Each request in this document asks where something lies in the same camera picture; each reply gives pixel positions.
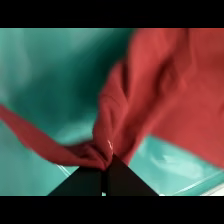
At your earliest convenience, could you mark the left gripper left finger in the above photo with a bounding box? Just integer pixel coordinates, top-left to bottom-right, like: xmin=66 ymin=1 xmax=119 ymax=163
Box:
xmin=47 ymin=165 xmax=103 ymax=197

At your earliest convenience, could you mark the red garment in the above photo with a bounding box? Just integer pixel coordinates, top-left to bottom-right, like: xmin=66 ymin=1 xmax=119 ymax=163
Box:
xmin=0 ymin=27 xmax=224 ymax=172

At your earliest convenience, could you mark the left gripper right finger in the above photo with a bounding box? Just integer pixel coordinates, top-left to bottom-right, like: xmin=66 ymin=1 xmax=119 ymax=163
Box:
xmin=105 ymin=153 xmax=160 ymax=197

